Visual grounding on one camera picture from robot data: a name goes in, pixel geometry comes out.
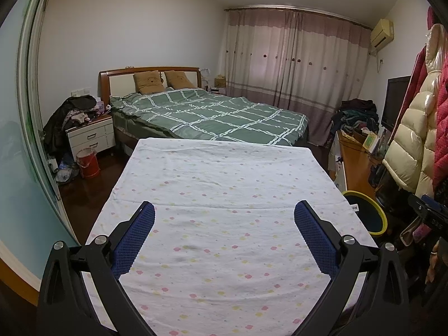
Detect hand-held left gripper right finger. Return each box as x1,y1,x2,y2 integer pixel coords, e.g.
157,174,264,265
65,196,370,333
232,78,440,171
294,200,410,336

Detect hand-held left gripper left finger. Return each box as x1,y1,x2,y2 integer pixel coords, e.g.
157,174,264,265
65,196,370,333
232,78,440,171
37,201,156,336

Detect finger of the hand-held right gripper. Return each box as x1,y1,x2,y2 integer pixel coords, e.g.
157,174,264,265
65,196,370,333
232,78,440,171
408,194,430,218
421,195,448,211

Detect dark bin with yellow rim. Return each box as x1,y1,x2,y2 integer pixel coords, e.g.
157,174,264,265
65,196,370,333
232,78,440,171
341,190,388,235

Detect cream puffer coat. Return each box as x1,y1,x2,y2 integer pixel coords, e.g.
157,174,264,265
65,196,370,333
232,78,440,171
382,24,448,197

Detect wooden desk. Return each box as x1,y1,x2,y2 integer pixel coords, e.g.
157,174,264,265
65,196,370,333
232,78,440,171
329,129,386,193

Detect red coat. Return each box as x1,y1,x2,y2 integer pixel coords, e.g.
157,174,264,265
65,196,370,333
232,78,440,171
408,7,448,190

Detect green card box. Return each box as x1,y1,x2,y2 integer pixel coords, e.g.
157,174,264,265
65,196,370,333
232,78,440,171
362,133,379,153

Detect red bucket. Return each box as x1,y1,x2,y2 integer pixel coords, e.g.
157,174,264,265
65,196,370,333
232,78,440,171
76,147,100,179

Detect plastic bags on floor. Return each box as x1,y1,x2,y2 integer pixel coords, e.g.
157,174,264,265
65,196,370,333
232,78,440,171
54,161,79,184

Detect white floral tablecloth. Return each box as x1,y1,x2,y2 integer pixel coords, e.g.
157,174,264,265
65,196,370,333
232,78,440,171
84,137,380,336

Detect black television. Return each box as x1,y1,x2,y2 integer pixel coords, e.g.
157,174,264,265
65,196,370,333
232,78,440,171
381,76,412,132

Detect heap of clothes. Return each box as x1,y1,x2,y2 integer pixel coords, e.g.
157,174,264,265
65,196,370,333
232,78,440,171
331,99,380,137

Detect white nightstand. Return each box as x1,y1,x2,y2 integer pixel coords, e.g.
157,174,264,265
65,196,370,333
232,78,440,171
66,115,116,153

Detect pile of dark clothes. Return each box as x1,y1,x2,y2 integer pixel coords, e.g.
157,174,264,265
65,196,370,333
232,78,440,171
43,95,113,155

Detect green checked duvet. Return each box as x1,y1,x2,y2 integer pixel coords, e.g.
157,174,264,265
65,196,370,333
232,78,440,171
109,88,309,146

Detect brown bear pillow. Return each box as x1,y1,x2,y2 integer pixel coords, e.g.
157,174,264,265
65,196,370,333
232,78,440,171
164,70,197,89
134,71,165,94

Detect wooden bed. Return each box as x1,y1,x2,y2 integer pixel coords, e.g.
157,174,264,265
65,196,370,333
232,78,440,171
99,66,310,148

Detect sliding wardrobe door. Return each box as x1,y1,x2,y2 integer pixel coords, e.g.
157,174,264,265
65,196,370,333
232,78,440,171
0,0,83,281

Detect pink beige curtain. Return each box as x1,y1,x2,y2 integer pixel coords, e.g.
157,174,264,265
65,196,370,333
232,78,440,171
224,7,372,146

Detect cream air conditioner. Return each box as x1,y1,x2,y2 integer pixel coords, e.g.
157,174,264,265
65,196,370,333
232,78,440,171
370,18,394,50

